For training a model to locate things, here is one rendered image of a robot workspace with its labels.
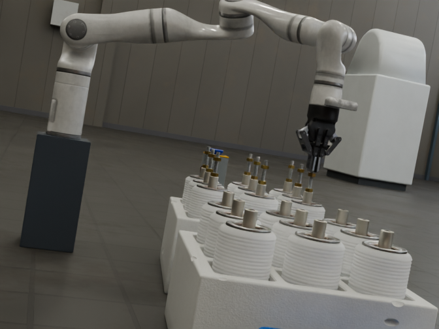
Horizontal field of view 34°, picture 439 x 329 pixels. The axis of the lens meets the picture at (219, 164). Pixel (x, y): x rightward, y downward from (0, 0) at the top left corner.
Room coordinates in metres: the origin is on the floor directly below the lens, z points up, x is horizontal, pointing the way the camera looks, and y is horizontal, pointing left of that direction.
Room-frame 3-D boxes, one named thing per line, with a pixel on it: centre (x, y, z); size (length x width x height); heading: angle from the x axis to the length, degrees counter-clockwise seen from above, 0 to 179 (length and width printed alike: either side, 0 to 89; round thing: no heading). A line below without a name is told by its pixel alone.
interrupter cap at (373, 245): (1.18, -0.30, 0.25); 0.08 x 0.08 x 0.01
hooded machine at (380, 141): (7.99, -1.65, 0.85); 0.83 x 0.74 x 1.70; 18
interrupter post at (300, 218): (1.28, -0.16, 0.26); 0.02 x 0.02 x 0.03
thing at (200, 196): (1.69, 0.01, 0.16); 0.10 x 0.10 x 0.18
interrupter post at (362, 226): (1.30, -0.28, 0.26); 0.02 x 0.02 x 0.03
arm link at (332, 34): (1.72, -0.22, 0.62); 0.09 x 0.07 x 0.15; 144
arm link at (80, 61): (1.92, 0.43, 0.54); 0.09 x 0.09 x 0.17; 2
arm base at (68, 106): (1.91, 0.43, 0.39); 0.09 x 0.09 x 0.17; 15
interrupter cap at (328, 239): (1.16, -0.18, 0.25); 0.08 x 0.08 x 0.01
